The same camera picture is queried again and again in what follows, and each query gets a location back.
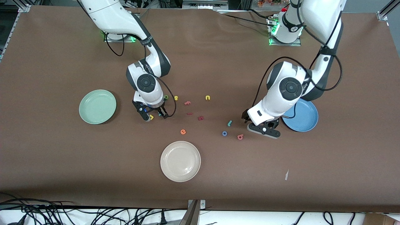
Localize cream white round plate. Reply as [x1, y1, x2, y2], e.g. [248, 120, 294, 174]
[160, 141, 201, 183]

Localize blue round plate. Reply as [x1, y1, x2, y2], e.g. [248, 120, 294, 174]
[281, 99, 319, 132]

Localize grey metal frame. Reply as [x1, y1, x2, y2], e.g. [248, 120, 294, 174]
[182, 0, 228, 10]

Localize black base cables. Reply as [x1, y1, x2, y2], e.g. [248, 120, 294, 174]
[219, 9, 274, 27]

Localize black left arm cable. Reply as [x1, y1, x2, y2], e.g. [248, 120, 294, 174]
[252, 0, 344, 108]

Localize pale green round plate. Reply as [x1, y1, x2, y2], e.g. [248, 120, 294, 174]
[79, 89, 117, 125]

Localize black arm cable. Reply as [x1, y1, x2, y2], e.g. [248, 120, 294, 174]
[252, 0, 344, 108]
[104, 31, 177, 119]

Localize orange artificial flowers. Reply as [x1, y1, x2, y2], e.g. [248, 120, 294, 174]
[257, 0, 290, 7]

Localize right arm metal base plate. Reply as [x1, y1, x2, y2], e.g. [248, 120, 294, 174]
[104, 31, 137, 43]

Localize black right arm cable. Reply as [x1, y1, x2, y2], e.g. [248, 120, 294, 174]
[104, 31, 177, 119]

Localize tangled black floor cables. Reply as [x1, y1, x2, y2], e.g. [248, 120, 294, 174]
[0, 192, 188, 225]

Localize grey metal table bracket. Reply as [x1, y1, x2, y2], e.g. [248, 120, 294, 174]
[187, 199, 206, 210]

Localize brown cardboard box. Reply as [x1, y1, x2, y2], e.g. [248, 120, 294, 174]
[364, 213, 400, 225]

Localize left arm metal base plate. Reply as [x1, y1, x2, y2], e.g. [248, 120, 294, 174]
[268, 17, 302, 47]

